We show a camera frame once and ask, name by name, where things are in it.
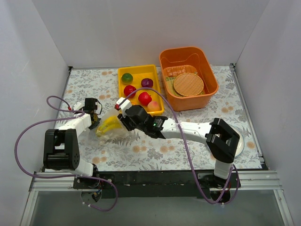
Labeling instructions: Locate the purple fake eggplant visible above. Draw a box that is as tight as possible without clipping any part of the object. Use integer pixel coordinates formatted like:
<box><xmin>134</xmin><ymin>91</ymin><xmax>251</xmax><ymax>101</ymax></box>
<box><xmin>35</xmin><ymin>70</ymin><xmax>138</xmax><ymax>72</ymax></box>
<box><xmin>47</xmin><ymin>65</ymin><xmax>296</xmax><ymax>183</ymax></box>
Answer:
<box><xmin>141</xmin><ymin>78</ymin><xmax>153</xmax><ymax>88</ymax></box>

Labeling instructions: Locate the orange plastic bin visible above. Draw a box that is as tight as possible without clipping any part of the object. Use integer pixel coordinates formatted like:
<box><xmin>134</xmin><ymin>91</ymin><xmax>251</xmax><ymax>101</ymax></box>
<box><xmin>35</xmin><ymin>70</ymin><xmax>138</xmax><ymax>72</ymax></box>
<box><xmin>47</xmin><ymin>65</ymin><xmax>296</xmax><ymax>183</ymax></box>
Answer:
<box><xmin>159</xmin><ymin>47</ymin><xmax>219</xmax><ymax>111</ymax></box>

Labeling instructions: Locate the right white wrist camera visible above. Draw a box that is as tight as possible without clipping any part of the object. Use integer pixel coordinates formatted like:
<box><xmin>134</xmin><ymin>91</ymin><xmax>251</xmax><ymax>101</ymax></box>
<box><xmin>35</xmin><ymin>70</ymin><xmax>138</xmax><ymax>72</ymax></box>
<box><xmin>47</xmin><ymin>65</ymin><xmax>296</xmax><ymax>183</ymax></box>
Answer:
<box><xmin>115</xmin><ymin>97</ymin><xmax>132</xmax><ymax>113</ymax></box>

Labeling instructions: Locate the fake peach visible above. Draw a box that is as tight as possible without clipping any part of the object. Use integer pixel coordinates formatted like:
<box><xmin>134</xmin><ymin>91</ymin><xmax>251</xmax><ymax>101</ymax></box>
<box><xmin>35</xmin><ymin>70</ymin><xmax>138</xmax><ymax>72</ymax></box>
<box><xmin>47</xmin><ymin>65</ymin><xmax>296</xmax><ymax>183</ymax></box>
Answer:
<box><xmin>147</xmin><ymin>101</ymin><xmax>160</xmax><ymax>112</ymax></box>

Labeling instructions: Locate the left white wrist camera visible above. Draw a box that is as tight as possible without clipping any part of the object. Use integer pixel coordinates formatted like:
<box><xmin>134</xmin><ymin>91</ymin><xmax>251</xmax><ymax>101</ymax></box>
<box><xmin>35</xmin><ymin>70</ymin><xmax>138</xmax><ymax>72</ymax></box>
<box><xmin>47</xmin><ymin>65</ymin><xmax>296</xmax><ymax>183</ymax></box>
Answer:
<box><xmin>71</xmin><ymin>102</ymin><xmax>84</xmax><ymax>111</ymax></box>

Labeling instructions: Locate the yellow plastic tray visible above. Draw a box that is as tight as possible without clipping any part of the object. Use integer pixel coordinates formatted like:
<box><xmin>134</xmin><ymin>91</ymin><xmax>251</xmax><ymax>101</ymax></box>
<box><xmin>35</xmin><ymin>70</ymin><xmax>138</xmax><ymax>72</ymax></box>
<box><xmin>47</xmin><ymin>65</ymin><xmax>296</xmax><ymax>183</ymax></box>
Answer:
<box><xmin>118</xmin><ymin>65</ymin><xmax>164</xmax><ymax>115</ymax></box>

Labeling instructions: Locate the round woven bamboo coaster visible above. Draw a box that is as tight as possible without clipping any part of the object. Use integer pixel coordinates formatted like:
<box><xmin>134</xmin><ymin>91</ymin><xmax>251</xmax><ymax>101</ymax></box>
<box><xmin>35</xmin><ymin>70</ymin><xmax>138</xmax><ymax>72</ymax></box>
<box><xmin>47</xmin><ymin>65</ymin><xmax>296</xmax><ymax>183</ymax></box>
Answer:
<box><xmin>173</xmin><ymin>73</ymin><xmax>204</xmax><ymax>97</ymax></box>

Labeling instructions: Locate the red fake apple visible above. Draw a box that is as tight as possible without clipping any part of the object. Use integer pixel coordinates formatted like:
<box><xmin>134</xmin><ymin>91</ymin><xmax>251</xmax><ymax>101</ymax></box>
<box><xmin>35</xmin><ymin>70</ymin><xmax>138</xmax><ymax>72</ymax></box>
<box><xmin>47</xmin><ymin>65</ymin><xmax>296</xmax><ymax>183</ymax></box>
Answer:
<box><xmin>138</xmin><ymin>92</ymin><xmax>152</xmax><ymax>106</ymax></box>

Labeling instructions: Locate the yellow green fake lemon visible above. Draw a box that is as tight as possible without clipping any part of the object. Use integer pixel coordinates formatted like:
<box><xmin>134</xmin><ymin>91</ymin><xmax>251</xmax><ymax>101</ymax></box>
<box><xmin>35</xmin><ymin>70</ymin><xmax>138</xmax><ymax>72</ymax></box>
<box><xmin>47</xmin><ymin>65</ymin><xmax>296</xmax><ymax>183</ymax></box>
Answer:
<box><xmin>121</xmin><ymin>73</ymin><xmax>133</xmax><ymax>85</ymax></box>

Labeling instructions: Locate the yellow fake banana bunch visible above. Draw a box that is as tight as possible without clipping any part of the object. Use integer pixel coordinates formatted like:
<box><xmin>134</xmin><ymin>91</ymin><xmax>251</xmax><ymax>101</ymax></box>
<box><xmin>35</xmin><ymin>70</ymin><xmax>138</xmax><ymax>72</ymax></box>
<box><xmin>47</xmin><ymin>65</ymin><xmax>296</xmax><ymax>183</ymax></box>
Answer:
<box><xmin>95</xmin><ymin>115</ymin><xmax>123</xmax><ymax>137</ymax></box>

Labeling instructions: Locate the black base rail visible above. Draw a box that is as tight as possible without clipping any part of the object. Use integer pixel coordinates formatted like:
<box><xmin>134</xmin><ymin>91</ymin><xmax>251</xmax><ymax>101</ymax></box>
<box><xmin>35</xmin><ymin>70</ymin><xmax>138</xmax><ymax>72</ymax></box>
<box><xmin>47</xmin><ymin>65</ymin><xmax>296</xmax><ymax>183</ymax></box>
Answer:
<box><xmin>73</xmin><ymin>170</ymin><xmax>226</xmax><ymax>199</ymax></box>

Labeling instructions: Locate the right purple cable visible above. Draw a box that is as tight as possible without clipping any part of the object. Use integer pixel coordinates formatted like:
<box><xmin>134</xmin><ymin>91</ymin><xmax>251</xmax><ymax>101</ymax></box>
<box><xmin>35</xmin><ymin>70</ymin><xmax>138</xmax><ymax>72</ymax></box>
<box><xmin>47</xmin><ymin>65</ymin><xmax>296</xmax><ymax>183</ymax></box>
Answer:
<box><xmin>122</xmin><ymin>87</ymin><xmax>241</xmax><ymax>205</ymax></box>

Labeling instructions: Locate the clear zip top bag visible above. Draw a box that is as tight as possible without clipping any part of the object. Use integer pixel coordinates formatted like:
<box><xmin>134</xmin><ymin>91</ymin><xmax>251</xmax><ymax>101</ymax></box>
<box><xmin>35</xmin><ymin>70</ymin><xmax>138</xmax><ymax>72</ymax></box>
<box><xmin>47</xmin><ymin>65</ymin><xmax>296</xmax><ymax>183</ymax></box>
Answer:
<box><xmin>87</xmin><ymin>108</ymin><xmax>128</xmax><ymax>144</ymax></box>

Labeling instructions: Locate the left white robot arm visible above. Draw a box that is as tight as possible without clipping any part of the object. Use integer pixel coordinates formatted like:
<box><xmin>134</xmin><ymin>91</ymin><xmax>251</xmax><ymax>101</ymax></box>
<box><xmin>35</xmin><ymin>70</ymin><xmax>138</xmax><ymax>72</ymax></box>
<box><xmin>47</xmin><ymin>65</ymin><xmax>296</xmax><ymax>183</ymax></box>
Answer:
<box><xmin>43</xmin><ymin>98</ymin><xmax>100</xmax><ymax>188</ymax></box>

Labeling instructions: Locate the white watermelon print plate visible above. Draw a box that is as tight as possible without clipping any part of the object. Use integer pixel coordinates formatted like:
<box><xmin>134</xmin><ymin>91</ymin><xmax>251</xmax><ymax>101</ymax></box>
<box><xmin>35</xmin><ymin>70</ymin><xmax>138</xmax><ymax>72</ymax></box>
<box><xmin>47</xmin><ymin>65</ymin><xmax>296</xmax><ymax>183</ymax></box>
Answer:
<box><xmin>231</xmin><ymin>125</ymin><xmax>245</xmax><ymax>158</ymax></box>

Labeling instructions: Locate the green woven mat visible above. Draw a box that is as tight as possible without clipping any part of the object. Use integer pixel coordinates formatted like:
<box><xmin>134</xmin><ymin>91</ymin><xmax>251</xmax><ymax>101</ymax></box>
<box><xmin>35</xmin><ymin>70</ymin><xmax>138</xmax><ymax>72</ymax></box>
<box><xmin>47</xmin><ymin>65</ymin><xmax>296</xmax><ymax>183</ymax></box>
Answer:
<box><xmin>162</xmin><ymin>65</ymin><xmax>205</xmax><ymax>97</ymax></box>

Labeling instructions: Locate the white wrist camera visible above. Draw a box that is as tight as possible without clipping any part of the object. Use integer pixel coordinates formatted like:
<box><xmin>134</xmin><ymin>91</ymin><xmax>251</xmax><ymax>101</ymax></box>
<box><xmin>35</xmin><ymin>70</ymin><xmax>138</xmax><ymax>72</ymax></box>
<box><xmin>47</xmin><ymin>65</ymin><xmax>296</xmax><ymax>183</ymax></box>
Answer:
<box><xmin>71</xmin><ymin>102</ymin><xmax>84</xmax><ymax>111</ymax></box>
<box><xmin>115</xmin><ymin>97</ymin><xmax>132</xmax><ymax>113</ymax></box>

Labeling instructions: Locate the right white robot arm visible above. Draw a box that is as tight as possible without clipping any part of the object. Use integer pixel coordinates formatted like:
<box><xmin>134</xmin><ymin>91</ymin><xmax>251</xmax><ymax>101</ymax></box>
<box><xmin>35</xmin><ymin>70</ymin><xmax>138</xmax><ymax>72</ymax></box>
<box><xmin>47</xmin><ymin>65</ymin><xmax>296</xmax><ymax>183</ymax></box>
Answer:
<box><xmin>115</xmin><ymin>104</ymin><xmax>244</xmax><ymax>187</ymax></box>

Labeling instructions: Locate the floral tablecloth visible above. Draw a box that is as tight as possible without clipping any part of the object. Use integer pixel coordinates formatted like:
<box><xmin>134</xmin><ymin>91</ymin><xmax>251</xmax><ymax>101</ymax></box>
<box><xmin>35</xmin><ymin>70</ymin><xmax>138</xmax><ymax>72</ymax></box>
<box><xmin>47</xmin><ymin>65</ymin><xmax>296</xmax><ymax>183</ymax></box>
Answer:
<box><xmin>64</xmin><ymin>66</ymin><xmax>261</xmax><ymax>171</ymax></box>

